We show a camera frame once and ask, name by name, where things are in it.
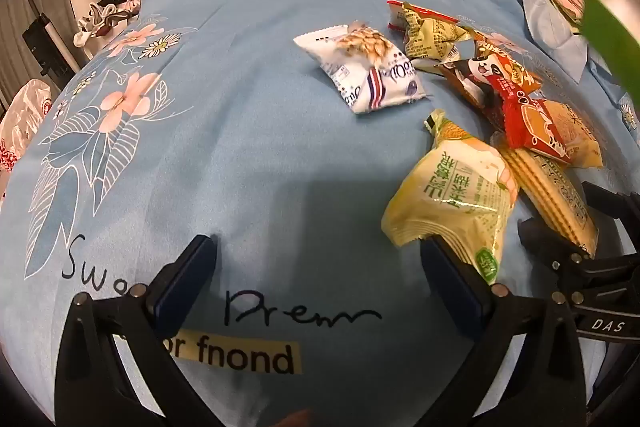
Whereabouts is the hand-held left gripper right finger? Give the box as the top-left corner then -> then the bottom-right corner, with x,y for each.
420,234 -> 588,427

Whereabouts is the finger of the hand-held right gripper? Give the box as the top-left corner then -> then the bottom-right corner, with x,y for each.
516,216 -> 592,279
581,181 -> 640,234

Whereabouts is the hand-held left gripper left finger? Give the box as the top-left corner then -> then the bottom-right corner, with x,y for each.
54,234 -> 221,427

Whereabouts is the wafer biscuit packet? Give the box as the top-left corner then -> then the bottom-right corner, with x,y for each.
491,131 -> 599,257

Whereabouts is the yellow corn snack packet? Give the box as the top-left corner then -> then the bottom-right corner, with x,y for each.
381,108 -> 522,286

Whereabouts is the yellow orange snack packet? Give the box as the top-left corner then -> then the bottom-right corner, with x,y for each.
542,98 -> 604,169

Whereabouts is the red cartoon snack packet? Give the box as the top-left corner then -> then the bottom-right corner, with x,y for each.
501,96 -> 573,165

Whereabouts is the green cardboard box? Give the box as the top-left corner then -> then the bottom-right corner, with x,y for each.
581,0 -> 640,80

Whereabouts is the orange panda snack packet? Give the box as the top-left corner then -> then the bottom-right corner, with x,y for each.
415,38 -> 544,120

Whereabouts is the white peanut snack packet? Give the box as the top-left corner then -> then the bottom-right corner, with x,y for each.
292,21 -> 435,114

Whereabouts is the olive green snack packet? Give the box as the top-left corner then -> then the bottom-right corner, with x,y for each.
402,4 -> 476,66

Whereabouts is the red white snack packet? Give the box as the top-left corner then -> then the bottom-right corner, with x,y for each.
387,0 -> 453,30

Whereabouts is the blue floral bed sheet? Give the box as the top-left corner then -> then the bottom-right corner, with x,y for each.
0,0 -> 640,427

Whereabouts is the folded blue cloth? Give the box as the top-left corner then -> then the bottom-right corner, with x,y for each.
507,0 -> 593,85

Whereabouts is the translucent plastic bag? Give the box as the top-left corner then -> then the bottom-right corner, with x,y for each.
0,78 -> 54,200

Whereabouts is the crumpled white cloth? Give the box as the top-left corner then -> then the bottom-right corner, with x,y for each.
73,0 -> 143,48

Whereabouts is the black device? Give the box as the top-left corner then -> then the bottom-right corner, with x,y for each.
21,13 -> 69,78

